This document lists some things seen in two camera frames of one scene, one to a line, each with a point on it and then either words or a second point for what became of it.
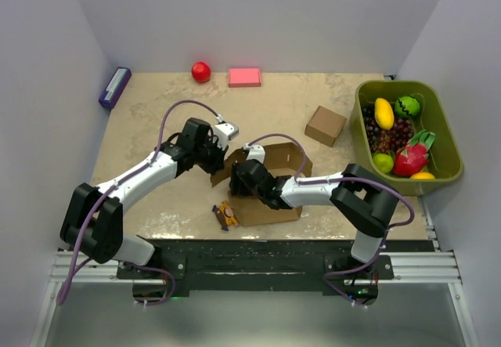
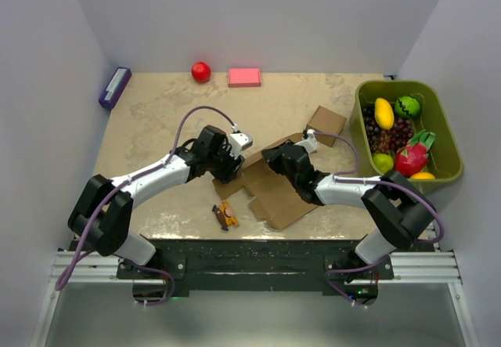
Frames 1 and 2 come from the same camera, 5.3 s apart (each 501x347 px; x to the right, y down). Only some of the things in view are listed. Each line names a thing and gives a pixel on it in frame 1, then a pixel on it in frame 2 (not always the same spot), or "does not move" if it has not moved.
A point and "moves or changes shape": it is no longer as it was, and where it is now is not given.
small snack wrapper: x=225 y=215 does not move
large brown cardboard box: x=281 y=160 moves or changes shape
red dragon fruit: x=412 y=158 does not move
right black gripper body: x=239 y=187 -> x=276 y=162
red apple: x=201 y=72 does not move
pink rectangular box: x=244 y=77 does not move
